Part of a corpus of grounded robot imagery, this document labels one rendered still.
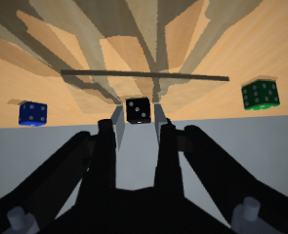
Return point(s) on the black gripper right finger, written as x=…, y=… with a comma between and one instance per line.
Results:
x=248, y=205

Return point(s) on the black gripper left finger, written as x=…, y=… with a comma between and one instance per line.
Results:
x=39, y=198

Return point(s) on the black die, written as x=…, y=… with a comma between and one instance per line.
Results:
x=138, y=111

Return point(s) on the dark green die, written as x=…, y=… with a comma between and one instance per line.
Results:
x=260, y=95

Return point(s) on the blue die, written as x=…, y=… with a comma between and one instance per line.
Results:
x=33, y=114

